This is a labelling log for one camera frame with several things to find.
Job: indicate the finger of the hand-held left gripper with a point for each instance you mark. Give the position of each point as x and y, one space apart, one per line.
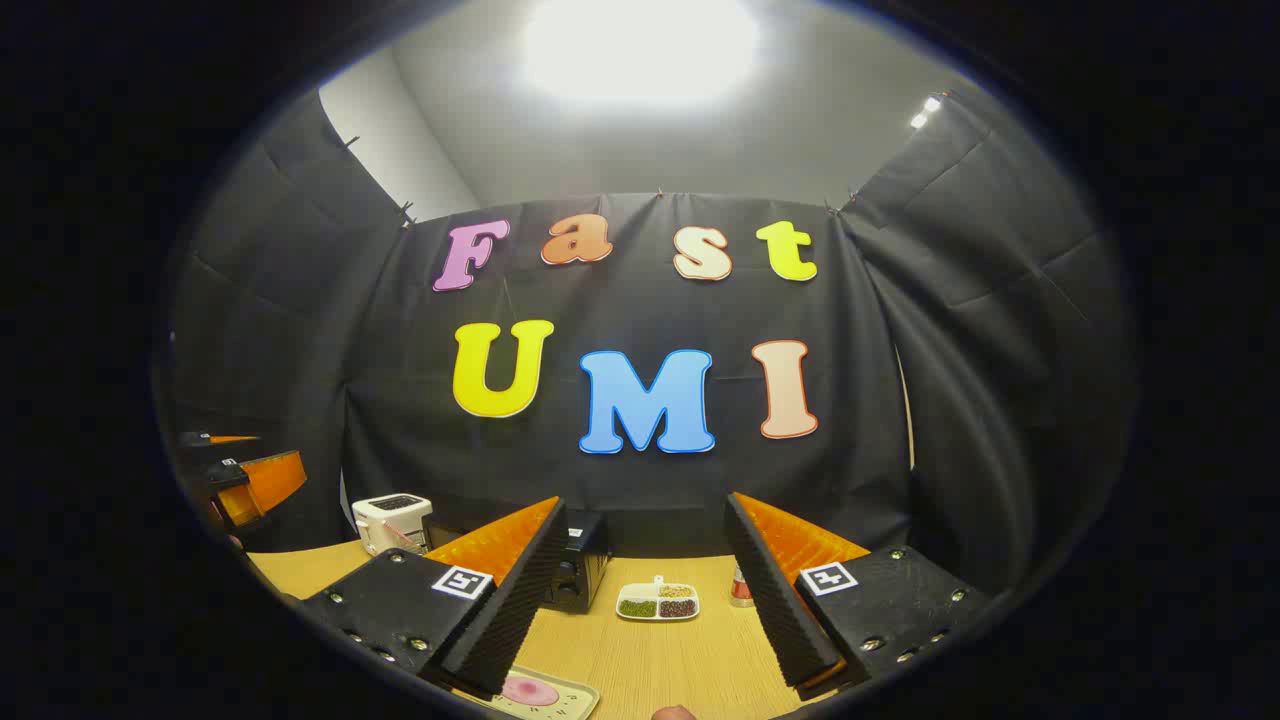
270 485
205 446

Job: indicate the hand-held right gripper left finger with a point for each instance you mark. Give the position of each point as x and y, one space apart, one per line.
520 600

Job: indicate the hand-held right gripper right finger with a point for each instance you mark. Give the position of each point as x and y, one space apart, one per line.
775 600

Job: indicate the black electric oven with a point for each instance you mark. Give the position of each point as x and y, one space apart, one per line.
585 560

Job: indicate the pink round food slice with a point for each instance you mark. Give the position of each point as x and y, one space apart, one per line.
530 690

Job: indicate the beige patterned plate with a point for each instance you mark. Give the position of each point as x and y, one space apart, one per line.
575 697

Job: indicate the clear plastic bottle red label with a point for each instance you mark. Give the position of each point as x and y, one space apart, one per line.
741 590

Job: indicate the white divided bean dish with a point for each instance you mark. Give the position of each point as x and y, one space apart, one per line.
657 600

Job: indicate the white toaster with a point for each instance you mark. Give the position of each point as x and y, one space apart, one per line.
385 522

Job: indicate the black backdrop cloth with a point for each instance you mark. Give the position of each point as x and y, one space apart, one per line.
620 480

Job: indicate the small ceiling light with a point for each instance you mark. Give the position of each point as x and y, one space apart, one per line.
925 110

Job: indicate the ceiling light panel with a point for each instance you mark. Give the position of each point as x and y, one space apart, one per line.
640 45

